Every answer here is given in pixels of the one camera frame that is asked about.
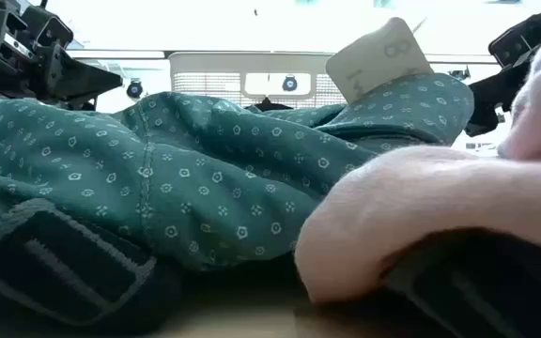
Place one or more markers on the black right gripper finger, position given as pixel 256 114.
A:
pixel 500 94
pixel 482 126

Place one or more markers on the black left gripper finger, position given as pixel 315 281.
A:
pixel 82 77

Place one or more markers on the pink fleece cloth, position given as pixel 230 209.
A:
pixel 439 197

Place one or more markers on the white paper tag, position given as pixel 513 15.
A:
pixel 378 61

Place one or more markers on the green patterned shirt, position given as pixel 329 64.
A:
pixel 205 178

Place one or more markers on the navy blue cloth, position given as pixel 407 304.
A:
pixel 270 106

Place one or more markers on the black grey-striped briefs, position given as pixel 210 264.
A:
pixel 64 272

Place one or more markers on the ceiling light strip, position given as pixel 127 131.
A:
pixel 111 54

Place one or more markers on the round black blue device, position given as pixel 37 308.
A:
pixel 289 83
pixel 134 89

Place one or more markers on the white perforated laundry basket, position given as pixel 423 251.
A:
pixel 205 66

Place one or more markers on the black mounted camera device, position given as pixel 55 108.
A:
pixel 459 74

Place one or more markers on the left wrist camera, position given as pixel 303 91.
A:
pixel 47 28

